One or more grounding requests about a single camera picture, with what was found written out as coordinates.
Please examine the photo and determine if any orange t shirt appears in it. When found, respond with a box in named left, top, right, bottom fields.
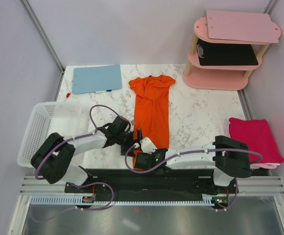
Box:
left=128, top=75, right=176, bottom=171

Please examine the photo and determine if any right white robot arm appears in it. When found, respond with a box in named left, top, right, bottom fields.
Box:
left=133, top=136, right=251, bottom=193

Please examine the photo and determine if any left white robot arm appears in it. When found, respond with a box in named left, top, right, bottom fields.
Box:
left=30, top=116, right=143, bottom=192

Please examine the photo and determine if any blue white marker pen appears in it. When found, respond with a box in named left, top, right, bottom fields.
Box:
left=94, top=90, right=113, bottom=94

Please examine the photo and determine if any white plastic basket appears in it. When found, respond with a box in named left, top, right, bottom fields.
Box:
left=17, top=101, right=89, bottom=167

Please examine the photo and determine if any blue clipboard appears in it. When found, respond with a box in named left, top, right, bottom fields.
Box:
left=72, top=65, right=122, bottom=94

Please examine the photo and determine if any black clipboard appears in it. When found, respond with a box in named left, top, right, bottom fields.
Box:
left=197, top=39, right=259, bottom=66

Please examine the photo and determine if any folded magenta t shirt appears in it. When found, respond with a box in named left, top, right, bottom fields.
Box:
left=229, top=117, right=284, bottom=164

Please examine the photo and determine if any folded light pink t shirt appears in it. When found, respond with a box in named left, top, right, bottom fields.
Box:
left=250, top=163, right=280, bottom=169

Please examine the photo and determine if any pink three-tier shelf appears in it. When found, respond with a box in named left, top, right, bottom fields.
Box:
left=183, top=16, right=281, bottom=91

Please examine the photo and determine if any pink clipboard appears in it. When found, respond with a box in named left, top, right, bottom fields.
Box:
left=206, top=9, right=279, bottom=44

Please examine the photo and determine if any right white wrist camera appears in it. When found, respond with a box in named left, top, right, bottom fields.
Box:
left=133, top=137, right=157, bottom=154

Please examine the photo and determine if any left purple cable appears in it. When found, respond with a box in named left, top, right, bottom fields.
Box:
left=29, top=104, right=132, bottom=223

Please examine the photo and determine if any white slotted cable duct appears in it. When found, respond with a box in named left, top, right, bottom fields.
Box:
left=30, top=195, right=220, bottom=206

